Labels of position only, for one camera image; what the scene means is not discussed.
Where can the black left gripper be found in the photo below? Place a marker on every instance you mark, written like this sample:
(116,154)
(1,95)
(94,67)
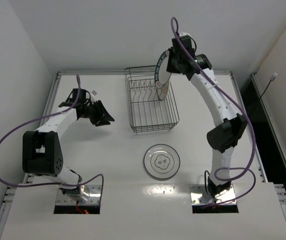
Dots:
(96,113)

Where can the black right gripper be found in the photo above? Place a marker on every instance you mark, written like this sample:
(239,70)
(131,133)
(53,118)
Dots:
(172,63)

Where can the white plate blue text rim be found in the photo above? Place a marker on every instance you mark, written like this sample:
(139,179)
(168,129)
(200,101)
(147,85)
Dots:
(161,75)

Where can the small white green-rimmed plate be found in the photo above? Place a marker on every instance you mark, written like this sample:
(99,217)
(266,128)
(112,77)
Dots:
(161,162)

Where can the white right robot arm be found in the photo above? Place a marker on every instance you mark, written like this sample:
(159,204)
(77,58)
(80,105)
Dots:
(229,125)

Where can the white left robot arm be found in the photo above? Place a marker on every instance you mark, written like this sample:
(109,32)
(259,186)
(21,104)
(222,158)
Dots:
(42,153)

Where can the grey wire dish rack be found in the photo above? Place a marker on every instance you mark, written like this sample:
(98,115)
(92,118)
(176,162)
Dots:
(147,112)

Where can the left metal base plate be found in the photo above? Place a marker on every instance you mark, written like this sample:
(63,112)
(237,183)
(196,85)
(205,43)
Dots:
(87,195)

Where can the black cable white plug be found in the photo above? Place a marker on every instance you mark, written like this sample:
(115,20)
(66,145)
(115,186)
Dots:
(271,79)

